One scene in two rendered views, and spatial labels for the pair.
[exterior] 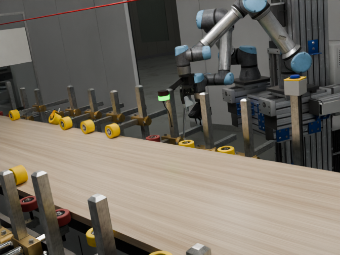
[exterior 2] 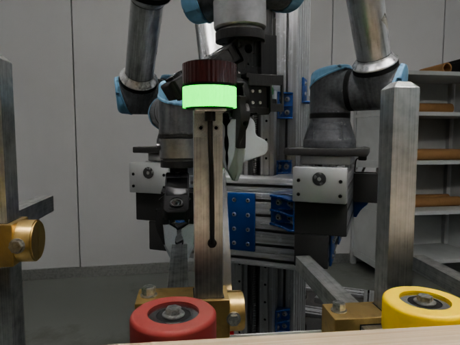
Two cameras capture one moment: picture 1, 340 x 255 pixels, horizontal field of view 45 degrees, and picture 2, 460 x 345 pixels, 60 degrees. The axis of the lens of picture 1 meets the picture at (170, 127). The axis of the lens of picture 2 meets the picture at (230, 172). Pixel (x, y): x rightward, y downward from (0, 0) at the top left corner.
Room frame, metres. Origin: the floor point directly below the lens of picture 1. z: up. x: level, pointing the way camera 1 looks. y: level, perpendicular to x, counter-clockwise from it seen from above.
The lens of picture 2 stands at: (1.95, 0.35, 1.07)
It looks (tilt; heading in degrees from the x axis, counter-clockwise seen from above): 5 degrees down; 308
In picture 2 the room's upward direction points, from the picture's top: straight up
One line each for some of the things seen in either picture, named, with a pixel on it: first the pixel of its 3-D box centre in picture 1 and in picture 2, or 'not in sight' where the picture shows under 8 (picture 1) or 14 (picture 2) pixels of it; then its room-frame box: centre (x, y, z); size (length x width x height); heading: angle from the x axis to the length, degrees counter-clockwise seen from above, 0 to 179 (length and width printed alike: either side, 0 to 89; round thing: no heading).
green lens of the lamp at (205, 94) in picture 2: (163, 97); (209, 98); (2.24, 0.01, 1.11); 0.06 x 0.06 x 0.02
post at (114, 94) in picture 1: (119, 126); not in sight; (2.63, 0.33, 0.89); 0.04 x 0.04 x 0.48; 44
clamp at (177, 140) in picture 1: (172, 140); (190, 313); (2.29, 0.00, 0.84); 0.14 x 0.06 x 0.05; 44
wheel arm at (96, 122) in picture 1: (117, 115); not in sight; (2.69, 0.33, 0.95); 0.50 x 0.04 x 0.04; 134
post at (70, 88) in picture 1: (76, 117); not in sight; (2.99, 0.68, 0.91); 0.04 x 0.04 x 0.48; 44
